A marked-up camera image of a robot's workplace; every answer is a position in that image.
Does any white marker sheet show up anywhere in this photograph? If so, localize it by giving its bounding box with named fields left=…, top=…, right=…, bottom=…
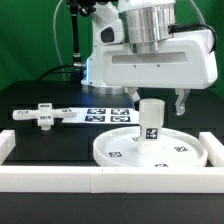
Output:
left=63, top=108, right=139, bottom=125

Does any white cable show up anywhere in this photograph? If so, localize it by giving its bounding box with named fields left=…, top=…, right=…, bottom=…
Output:
left=52, top=0, right=68, bottom=81

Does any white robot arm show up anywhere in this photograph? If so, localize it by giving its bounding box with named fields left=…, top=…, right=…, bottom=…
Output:
left=82, top=0, right=217, bottom=115

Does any white cross table base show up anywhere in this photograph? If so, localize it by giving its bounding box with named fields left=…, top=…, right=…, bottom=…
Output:
left=12, top=103, right=76, bottom=131

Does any white left fence bar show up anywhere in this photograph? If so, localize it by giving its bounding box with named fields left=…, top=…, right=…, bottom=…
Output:
left=0, top=130, right=16, bottom=166

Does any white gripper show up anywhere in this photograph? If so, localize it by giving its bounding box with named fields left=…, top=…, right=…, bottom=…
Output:
left=100, top=29, right=217, bottom=116

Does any white right fence bar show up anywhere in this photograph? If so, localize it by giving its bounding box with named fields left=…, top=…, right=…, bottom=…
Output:
left=199, top=132, right=224, bottom=167

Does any black camera stand pole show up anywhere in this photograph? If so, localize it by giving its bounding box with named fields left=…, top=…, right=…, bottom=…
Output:
left=66, top=0, right=96, bottom=69

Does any white round table top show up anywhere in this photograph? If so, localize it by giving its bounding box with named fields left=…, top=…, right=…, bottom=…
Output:
left=93, top=126, right=208, bottom=168

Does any black cable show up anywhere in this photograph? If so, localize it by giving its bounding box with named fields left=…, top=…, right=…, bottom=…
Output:
left=35, top=64, right=88, bottom=82

